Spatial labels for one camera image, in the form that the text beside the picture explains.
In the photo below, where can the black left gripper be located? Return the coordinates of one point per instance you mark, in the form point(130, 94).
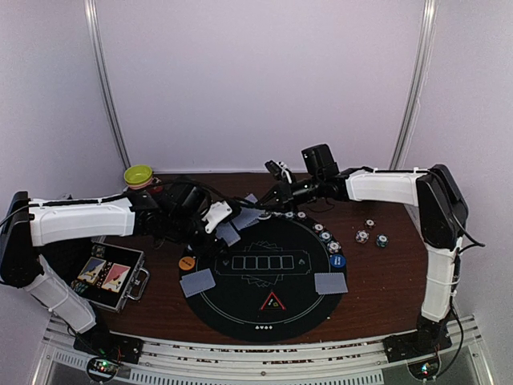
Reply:
point(212, 241)

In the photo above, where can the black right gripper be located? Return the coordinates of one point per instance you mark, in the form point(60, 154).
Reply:
point(284, 196)

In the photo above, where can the clear round dealer button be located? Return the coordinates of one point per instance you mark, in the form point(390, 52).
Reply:
point(265, 216)

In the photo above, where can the blue card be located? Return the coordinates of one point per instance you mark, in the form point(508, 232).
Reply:
point(330, 283)
point(197, 282)
point(246, 218)
point(250, 199)

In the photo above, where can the orange round blind button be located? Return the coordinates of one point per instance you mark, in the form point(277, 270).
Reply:
point(187, 263)

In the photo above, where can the blue playing card deck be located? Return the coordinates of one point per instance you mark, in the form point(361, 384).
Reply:
point(228, 233)

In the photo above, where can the blue round blind button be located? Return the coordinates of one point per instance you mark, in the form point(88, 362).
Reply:
point(337, 261)

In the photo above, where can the blue white poker chip stack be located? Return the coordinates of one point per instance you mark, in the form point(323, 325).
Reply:
point(362, 236)

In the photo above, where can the red black triangle marker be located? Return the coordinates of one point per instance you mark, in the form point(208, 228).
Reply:
point(272, 302)

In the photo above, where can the green poker chip stack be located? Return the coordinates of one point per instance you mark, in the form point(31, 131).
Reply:
point(382, 240)

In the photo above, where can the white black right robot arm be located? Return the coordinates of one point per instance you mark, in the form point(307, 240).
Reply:
point(442, 211)

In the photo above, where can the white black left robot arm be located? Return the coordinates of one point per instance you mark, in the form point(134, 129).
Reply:
point(42, 240)

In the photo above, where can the green bowl on red saucer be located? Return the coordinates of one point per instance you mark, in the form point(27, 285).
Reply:
point(139, 176)

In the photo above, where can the red card box in case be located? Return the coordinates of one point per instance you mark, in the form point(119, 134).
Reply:
point(115, 278)

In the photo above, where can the aluminium poker case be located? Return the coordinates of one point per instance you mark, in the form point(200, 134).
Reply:
point(133, 286)

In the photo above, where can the round black poker mat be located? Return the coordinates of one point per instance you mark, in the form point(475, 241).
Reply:
point(276, 255)

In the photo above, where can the blue card box in case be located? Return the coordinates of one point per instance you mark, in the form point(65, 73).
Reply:
point(90, 272)

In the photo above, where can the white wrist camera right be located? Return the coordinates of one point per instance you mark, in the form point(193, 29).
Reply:
point(280, 171)

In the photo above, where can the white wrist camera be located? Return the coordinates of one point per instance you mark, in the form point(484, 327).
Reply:
point(216, 213)
point(280, 171)

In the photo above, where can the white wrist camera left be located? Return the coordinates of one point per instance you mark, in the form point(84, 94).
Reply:
point(216, 213)

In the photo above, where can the aluminium front rail frame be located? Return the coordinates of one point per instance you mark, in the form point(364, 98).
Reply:
point(357, 361)

